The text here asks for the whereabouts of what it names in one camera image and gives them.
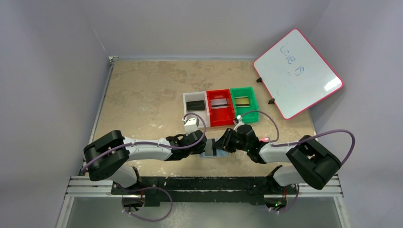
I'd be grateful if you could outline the pink framed whiteboard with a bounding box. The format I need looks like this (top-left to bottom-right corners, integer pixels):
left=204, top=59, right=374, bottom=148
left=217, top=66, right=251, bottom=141
left=253, top=28, right=344, bottom=119

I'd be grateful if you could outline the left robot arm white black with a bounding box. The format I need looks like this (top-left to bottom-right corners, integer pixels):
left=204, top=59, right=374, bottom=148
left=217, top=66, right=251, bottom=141
left=81, top=130, right=207, bottom=188

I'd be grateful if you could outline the green plastic bin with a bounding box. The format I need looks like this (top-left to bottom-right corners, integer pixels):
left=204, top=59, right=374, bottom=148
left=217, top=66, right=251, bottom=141
left=230, top=87, right=259, bottom=117

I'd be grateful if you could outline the gold credit card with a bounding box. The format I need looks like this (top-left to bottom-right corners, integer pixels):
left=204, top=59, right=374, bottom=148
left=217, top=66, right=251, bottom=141
left=234, top=96, right=250, bottom=108

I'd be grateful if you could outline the aluminium table frame rail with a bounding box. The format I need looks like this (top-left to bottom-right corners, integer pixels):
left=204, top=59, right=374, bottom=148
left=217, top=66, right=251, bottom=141
left=65, top=57, right=119, bottom=198

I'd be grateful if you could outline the black credit card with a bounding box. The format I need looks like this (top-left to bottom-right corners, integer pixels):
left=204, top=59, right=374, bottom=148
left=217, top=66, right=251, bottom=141
left=186, top=100, right=206, bottom=112

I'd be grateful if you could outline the white plastic bin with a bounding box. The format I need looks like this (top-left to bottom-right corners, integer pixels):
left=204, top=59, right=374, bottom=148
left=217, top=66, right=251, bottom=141
left=182, top=91, right=211, bottom=128

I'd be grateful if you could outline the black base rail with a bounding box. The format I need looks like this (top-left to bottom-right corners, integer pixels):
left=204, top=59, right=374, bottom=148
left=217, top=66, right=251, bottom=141
left=111, top=176, right=297, bottom=207

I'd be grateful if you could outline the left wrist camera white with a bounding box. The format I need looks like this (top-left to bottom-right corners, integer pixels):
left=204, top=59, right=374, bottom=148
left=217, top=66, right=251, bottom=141
left=182, top=117, right=200, bottom=135

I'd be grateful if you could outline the red plastic bin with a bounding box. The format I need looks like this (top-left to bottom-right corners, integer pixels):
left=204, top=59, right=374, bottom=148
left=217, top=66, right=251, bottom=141
left=207, top=89, right=235, bottom=127

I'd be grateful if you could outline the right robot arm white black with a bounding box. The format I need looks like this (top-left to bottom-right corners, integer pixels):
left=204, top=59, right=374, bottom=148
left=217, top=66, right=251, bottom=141
left=212, top=124, right=342, bottom=190

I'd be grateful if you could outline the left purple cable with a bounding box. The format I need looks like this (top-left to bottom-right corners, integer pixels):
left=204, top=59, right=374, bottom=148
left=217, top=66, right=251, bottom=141
left=81, top=113, right=208, bottom=222

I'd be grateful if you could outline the silver credit card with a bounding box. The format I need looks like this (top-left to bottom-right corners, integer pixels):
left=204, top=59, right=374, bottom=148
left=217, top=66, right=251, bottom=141
left=210, top=98, right=229, bottom=109

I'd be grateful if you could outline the beige card holder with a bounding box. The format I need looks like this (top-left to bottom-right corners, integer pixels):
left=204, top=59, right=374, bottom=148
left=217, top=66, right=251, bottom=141
left=200, top=138, right=229, bottom=159

